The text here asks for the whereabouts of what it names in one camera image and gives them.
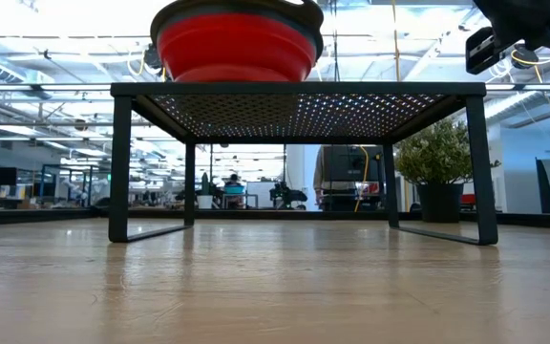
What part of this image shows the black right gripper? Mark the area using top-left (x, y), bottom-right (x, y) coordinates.
top-left (464, 0), bottom-right (550, 75)

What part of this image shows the red colander with grey rim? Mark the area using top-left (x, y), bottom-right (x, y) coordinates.
top-left (149, 0), bottom-right (325, 83)

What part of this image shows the black ceiling lamp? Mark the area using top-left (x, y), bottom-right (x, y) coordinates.
top-left (511, 43), bottom-right (539, 71)
top-left (142, 43), bottom-right (162, 72)

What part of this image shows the green plant in black pot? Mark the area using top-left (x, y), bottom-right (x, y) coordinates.
top-left (393, 118), bottom-right (477, 225)

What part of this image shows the black perforated metal riser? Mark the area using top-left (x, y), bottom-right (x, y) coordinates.
top-left (108, 81), bottom-right (499, 247)

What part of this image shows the person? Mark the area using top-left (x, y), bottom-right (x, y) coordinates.
top-left (312, 145), bottom-right (386, 212)
top-left (223, 173), bottom-right (246, 209)

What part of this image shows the cactus in white pot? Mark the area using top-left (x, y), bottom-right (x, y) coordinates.
top-left (196, 171), bottom-right (215, 210)

